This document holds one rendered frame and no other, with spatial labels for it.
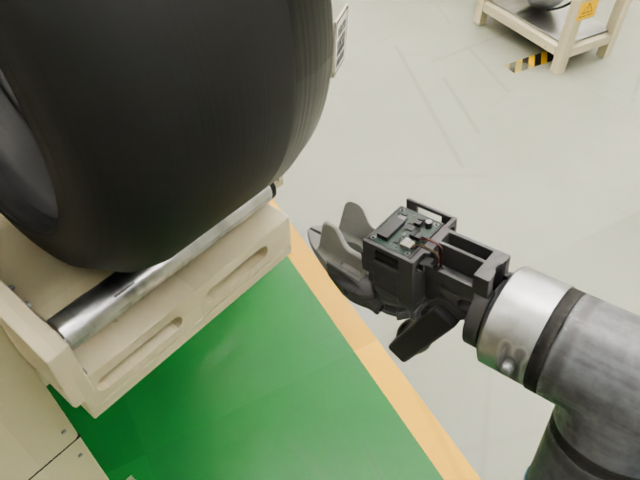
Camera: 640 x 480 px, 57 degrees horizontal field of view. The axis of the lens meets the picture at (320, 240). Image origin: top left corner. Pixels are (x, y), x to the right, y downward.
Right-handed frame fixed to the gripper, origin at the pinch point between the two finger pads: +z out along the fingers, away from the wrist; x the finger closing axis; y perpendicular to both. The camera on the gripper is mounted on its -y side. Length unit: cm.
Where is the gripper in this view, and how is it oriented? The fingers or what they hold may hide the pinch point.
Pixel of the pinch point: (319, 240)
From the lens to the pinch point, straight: 61.8
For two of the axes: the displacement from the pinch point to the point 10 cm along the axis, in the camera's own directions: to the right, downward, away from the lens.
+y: -0.9, -7.4, -6.7
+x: -6.4, 5.6, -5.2
